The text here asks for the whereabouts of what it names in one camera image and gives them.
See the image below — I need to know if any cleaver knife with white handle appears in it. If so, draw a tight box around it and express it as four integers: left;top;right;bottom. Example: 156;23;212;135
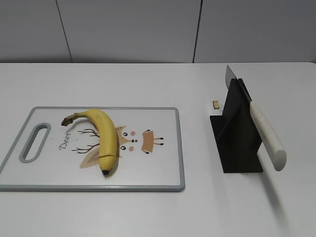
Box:
225;65;287;171

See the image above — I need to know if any black knife stand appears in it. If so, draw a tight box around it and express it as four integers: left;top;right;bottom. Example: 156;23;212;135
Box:
210;79;263;173

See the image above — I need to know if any white grey-rimmed cutting board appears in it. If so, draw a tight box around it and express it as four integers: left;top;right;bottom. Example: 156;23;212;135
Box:
0;107;185;192

